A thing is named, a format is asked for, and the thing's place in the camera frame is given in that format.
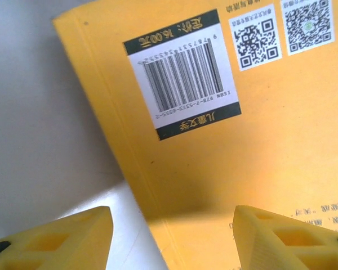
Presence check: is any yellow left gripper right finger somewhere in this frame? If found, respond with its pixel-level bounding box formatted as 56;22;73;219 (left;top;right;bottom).
232;205;338;270

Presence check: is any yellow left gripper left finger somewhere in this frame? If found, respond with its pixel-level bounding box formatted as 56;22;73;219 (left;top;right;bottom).
0;206;115;270

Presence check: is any yellow book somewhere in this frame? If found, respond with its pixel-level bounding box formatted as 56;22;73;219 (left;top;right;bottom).
52;0;338;270

